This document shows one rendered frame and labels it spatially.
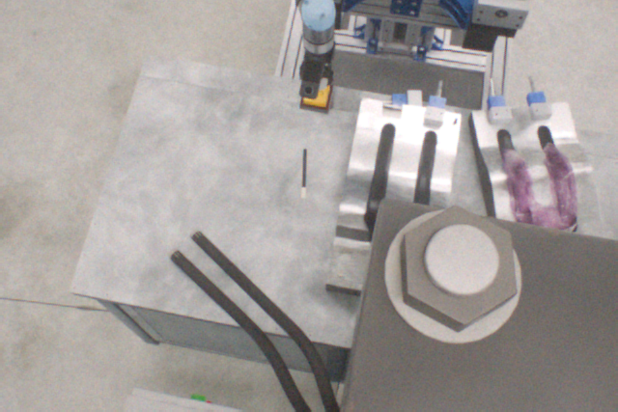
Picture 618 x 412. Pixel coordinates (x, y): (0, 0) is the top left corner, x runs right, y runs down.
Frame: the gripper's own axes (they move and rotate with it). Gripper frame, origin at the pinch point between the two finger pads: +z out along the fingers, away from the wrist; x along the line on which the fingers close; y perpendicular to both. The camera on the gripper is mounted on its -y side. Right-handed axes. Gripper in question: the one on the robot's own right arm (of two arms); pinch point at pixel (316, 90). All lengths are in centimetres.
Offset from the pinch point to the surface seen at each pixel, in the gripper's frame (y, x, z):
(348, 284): -51, -18, -1
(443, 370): -87, -27, -115
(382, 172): -21.4, -21.2, -2.8
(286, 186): -26.9, 2.7, 5.0
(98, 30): 58, 103, 85
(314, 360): -71, -14, -8
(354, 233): -39.7, -17.2, -5.2
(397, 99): 1.7, -21.7, 0.8
